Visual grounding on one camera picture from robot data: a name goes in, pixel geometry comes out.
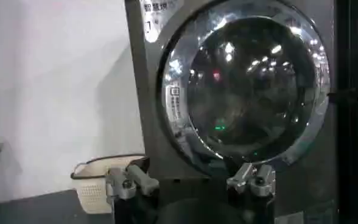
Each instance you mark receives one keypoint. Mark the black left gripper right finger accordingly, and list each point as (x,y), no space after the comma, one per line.
(252,179)

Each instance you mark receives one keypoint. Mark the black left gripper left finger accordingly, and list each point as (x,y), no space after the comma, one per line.
(127,182)

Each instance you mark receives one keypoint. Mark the round glass dryer door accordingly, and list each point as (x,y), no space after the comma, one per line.
(246,85)

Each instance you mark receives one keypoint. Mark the white label sticker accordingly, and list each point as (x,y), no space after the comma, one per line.
(156,15)

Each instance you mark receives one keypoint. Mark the white plastic laundry basket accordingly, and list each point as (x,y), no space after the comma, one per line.
(92,188)

